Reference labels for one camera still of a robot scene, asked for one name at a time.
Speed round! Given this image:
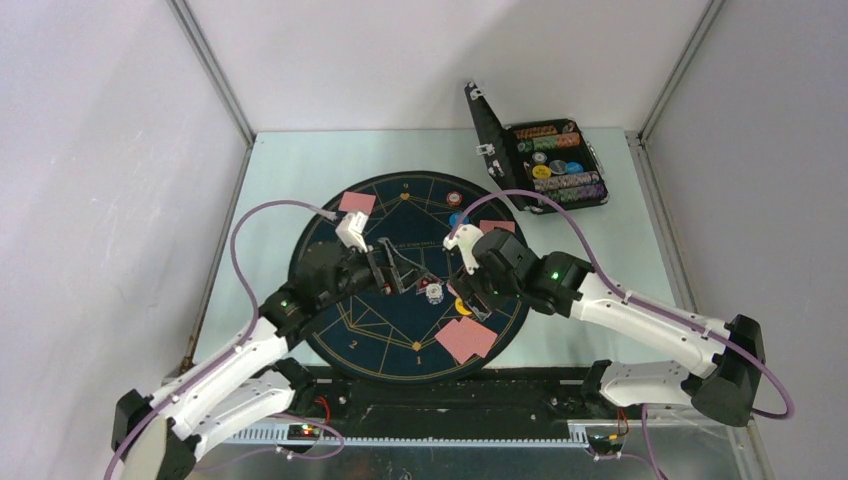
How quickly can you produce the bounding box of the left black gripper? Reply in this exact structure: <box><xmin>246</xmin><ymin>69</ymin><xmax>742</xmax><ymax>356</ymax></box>
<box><xmin>319</xmin><ymin>238</ymin><xmax>428</xmax><ymax>309</ymax></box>

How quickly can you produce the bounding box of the pink dealt card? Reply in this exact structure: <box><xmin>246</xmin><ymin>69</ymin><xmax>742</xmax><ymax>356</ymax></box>
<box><xmin>461</xmin><ymin>317</ymin><xmax>498</xmax><ymax>358</ymax></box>
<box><xmin>338</xmin><ymin>191</ymin><xmax>377</xmax><ymax>215</ymax></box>
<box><xmin>478</xmin><ymin>220</ymin><xmax>516</xmax><ymax>233</ymax></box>

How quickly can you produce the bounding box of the yellow big blind button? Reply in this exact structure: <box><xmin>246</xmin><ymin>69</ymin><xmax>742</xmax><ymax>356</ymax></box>
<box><xmin>454</xmin><ymin>298</ymin><xmax>473</xmax><ymax>317</ymax></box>

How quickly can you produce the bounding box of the pink playing card deck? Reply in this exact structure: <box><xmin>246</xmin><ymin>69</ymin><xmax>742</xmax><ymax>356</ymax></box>
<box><xmin>448</xmin><ymin>283</ymin><xmax>491</xmax><ymax>322</ymax></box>

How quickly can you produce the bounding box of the red poker chip stack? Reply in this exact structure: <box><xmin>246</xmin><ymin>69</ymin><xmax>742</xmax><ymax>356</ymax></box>
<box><xmin>446</xmin><ymin>191</ymin><xmax>463</xmax><ymax>208</ymax></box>

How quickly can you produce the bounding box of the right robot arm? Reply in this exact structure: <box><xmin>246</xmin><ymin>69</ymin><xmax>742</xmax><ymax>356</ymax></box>
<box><xmin>443</xmin><ymin>225</ymin><xmax>764</xmax><ymax>427</ymax></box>

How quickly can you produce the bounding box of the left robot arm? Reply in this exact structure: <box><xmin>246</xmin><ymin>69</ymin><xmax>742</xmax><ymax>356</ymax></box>
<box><xmin>104</xmin><ymin>238</ymin><xmax>430</xmax><ymax>479</ymax></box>

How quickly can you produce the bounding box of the blue white chip stack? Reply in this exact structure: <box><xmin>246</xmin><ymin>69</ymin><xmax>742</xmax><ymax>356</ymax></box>
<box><xmin>425</xmin><ymin>283</ymin><xmax>444</xmax><ymax>305</ymax></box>

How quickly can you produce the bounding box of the round dark poker mat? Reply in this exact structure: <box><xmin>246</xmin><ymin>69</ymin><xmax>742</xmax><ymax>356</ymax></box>
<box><xmin>307</xmin><ymin>171</ymin><xmax>529</xmax><ymax>385</ymax></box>

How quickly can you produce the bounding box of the yellow button in case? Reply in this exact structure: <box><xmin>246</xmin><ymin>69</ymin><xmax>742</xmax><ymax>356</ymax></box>
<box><xmin>531</xmin><ymin>165</ymin><xmax>552</xmax><ymax>179</ymax></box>

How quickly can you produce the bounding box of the black poker chip case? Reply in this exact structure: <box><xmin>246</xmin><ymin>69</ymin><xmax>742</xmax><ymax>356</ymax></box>
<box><xmin>464</xmin><ymin>82</ymin><xmax>609</xmax><ymax>210</ymax></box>

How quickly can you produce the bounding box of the blue button in case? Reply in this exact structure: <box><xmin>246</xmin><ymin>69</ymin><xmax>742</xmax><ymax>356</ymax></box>
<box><xmin>566</xmin><ymin>162</ymin><xmax>585</xmax><ymax>175</ymax></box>

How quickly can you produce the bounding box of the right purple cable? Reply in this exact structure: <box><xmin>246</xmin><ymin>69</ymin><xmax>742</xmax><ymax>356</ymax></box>
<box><xmin>449</xmin><ymin>190</ymin><xmax>795</xmax><ymax>480</ymax></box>

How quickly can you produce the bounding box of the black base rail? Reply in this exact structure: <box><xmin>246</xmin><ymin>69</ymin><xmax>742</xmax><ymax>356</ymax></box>
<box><xmin>284</xmin><ymin>367</ymin><xmax>641</xmax><ymax>441</ymax></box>

